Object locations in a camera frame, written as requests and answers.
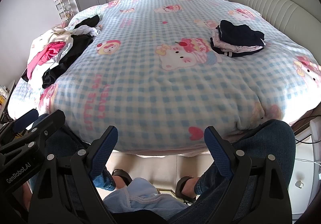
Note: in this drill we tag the black sandal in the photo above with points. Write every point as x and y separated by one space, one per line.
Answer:
125 173
180 183

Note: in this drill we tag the light blue fleece cloth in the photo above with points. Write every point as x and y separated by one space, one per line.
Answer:
143 199

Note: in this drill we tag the white crumpled garment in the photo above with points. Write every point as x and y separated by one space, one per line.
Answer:
85 30

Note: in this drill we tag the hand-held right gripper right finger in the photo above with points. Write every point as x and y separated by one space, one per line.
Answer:
217 150

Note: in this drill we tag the white shelf rack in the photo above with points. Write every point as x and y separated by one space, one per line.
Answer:
64 8

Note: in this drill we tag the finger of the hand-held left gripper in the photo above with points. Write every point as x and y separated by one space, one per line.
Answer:
54 118
25 120

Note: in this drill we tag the small black garment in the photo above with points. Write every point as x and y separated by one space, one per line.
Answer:
89 21

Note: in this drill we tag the pink and cream shirt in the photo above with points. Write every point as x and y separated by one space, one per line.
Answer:
47 53

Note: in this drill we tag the grey padded headboard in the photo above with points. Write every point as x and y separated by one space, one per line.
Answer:
275 3

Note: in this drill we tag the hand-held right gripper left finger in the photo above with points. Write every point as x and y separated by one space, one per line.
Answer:
104 150

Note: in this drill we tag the white nightstand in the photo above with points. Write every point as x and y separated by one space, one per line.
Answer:
304 188

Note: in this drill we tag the white printed garment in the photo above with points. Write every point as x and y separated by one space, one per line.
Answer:
40 38

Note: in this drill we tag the printed checked blanket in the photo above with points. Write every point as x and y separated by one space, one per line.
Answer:
150 76

